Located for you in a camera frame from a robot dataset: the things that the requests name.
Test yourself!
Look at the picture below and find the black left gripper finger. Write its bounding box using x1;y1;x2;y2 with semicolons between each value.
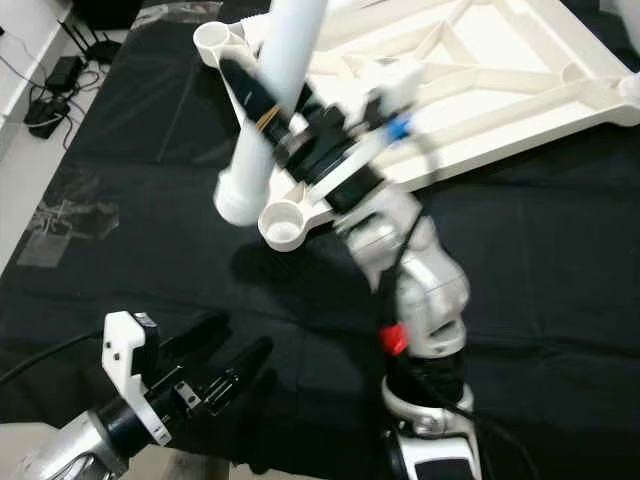
160;312;232;367
205;337;275;403

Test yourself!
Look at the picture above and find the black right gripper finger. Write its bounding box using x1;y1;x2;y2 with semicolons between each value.
219;58;283;128

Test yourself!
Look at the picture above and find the black cloth cover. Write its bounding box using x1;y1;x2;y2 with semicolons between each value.
0;0;640;480

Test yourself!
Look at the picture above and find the clear tape patch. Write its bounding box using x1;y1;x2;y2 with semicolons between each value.
15;165;121;269

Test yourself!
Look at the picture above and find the black power adapter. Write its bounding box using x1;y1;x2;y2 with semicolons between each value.
48;55;86;89

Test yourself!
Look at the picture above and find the black power strip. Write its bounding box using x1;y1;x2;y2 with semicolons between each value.
28;98;73;139

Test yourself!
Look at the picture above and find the white plastic table top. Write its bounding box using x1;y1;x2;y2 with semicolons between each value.
193;0;640;253

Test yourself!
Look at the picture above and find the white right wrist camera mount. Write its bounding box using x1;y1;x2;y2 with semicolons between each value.
305;65;423;213

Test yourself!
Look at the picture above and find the red cable clip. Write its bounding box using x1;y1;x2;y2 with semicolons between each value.
382;326;411;356

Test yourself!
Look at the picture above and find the black floor cable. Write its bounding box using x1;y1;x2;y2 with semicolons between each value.
0;40;91;151

